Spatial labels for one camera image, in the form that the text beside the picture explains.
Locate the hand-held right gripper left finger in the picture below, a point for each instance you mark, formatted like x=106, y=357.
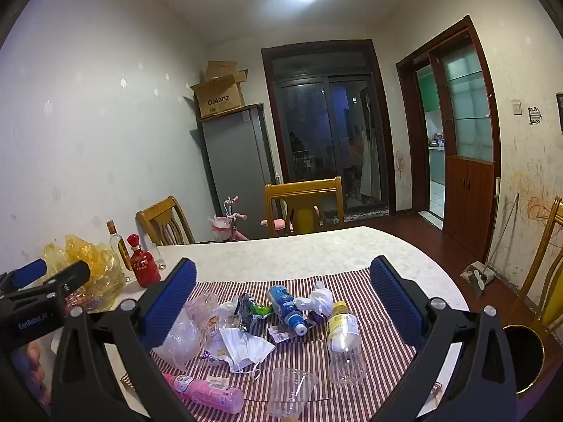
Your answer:
x=171, y=303

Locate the black trash bin gold rim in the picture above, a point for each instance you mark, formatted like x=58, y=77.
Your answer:
x=523, y=360

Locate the small drinking glass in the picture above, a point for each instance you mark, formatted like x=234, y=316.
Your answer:
x=158, y=259

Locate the small clear wrapper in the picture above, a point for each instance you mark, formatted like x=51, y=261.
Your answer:
x=281, y=336

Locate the small cardboard box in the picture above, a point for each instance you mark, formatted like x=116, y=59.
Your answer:
x=220, y=70

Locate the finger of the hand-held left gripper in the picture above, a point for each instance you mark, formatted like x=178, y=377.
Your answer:
x=70, y=276
x=28, y=271

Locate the clear plastic cup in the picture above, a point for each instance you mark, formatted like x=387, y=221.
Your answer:
x=290, y=391

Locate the pink children's bicycle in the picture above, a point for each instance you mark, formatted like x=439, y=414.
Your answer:
x=222, y=226

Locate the red striped cloth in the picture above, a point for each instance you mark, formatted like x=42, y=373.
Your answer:
x=308, y=356

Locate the patterned door mat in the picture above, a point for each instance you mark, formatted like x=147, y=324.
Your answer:
x=356, y=216

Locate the clear bottle with yellow cap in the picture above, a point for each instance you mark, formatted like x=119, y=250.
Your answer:
x=345, y=343

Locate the blue plastic bottle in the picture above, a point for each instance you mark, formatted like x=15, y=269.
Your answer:
x=286, y=305

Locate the wooden dining chair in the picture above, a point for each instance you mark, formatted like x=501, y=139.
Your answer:
x=147, y=222
x=303, y=187
x=552, y=246

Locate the clear glass liquor bottle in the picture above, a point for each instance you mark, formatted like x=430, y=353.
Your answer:
x=118, y=246

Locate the clear plastic bag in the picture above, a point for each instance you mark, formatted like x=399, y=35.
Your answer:
x=184, y=338

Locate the white light switch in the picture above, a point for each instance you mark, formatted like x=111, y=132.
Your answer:
x=517, y=107

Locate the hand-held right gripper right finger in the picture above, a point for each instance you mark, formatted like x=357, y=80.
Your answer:
x=396, y=303

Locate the white face mask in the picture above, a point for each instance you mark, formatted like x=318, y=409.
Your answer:
x=242, y=349

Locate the white tissue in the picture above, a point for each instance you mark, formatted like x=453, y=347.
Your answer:
x=321, y=299

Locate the yellow plastic bag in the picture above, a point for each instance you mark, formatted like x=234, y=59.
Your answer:
x=99, y=263

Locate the person's left hand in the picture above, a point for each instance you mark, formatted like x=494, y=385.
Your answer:
x=36, y=360

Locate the pink plastic bottle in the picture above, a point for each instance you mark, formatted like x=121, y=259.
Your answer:
x=206, y=393

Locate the dark framed sliding glass door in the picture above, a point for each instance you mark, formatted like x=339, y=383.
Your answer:
x=308, y=118

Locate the large open cardboard box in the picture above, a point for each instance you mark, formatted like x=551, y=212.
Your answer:
x=220, y=99

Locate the grey refrigerator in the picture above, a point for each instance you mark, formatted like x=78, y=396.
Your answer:
x=233, y=162

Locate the green snack wrapper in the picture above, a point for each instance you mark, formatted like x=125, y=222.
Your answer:
x=246, y=312

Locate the red liquor bottle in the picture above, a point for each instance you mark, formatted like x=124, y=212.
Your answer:
x=145, y=270

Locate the dark wall panel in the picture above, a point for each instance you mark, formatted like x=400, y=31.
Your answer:
x=560, y=112

